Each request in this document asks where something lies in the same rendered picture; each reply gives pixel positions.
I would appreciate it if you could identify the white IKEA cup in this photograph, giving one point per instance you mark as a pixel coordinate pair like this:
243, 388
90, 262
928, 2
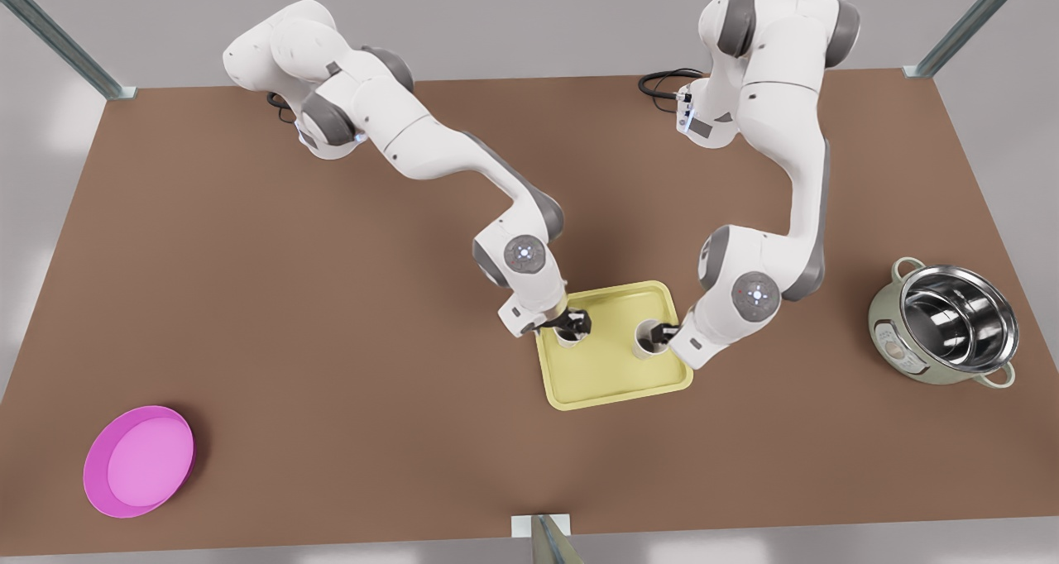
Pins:
648, 342
569, 335

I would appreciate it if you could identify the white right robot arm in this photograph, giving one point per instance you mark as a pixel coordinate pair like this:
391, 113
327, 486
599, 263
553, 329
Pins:
430, 142

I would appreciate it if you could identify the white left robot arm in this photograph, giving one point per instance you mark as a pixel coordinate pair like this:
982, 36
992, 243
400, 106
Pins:
778, 93

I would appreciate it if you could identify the yellow tray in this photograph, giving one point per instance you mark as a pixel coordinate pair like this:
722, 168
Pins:
610, 357

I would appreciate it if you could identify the pale green steel pot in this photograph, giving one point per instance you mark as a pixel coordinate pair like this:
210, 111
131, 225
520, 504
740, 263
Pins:
943, 324

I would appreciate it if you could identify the pink plate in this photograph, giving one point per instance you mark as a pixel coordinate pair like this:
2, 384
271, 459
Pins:
139, 461

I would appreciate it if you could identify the silver frame post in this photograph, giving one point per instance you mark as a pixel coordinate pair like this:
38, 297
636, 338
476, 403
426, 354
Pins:
58, 39
548, 539
968, 22

